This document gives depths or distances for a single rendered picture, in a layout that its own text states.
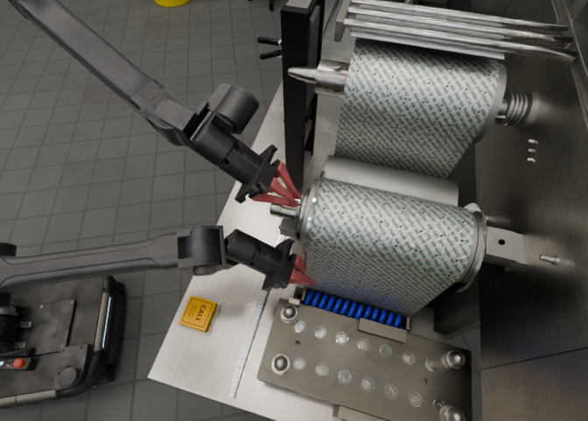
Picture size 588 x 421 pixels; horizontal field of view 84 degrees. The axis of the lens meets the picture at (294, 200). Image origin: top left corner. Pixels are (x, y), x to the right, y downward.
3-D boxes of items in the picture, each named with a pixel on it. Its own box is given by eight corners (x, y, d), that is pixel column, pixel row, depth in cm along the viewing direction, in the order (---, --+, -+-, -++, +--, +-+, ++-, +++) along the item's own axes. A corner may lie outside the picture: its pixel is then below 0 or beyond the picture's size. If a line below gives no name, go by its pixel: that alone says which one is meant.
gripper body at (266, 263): (269, 293, 67) (236, 279, 64) (283, 249, 72) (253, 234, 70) (283, 289, 61) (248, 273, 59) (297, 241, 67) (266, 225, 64)
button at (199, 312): (192, 297, 84) (190, 294, 82) (218, 305, 83) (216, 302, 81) (180, 325, 81) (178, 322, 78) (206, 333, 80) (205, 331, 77)
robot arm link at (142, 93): (24, 19, 63) (-28, -34, 53) (48, 1, 65) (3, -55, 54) (184, 157, 58) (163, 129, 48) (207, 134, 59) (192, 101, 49)
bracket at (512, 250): (479, 229, 53) (486, 223, 51) (518, 238, 52) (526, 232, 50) (480, 257, 50) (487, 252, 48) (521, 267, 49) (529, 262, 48)
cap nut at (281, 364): (275, 352, 65) (273, 348, 62) (292, 357, 65) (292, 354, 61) (269, 372, 63) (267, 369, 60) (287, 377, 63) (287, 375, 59)
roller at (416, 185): (326, 177, 78) (331, 143, 68) (436, 201, 74) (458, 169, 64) (314, 220, 72) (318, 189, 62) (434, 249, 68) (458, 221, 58)
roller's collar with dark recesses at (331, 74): (320, 80, 68) (323, 51, 63) (349, 84, 67) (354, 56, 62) (313, 100, 65) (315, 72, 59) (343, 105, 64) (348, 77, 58)
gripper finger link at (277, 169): (280, 226, 60) (238, 199, 57) (291, 196, 64) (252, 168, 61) (302, 215, 55) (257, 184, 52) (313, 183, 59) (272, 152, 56)
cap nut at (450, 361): (441, 348, 66) (450, 344, 62) (460, 354, 65) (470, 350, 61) (440, 368, 64) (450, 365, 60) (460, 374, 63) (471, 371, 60)
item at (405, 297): (304, 285, 74) (307, 253, 58) (410, 314, 70) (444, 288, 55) (304, 288, 73) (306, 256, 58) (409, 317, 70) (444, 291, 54)
